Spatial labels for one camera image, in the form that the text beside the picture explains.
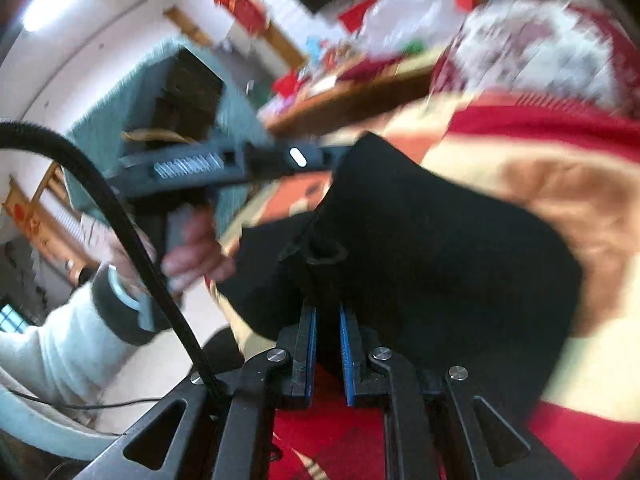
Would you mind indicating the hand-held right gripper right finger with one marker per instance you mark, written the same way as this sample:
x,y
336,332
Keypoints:
x,y
347,360

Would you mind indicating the red paper sign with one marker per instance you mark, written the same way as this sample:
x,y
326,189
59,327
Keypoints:
x,y
357,16

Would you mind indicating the floral dark red pillow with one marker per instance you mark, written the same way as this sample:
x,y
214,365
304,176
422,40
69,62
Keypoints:
x,y
525,45

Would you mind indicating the black pants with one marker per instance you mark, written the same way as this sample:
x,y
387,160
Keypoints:
x,y
425,260

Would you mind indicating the red hanging decoration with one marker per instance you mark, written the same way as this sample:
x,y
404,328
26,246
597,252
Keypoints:
x,y
240,2

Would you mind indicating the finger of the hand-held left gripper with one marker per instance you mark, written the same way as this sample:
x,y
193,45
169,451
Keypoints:
x,y
340,154

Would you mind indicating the person's left hand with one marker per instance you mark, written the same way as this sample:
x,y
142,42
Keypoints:
x,y
200,255

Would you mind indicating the wooden desk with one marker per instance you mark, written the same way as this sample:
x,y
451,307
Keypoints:
x,y
350,105

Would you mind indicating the person's left forearm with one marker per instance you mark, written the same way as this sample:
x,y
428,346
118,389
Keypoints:
x,y
60,345

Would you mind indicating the red cream patterned blanket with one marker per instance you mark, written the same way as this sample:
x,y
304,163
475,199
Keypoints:
x,y
525,125

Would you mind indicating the blue fluffy cloth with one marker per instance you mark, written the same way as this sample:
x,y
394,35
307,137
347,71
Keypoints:
x,y
240,110

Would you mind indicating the dark red cloth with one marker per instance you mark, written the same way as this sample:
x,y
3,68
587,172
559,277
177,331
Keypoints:
x,y
370,67

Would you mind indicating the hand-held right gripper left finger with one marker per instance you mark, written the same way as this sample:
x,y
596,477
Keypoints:
x,y
311,355

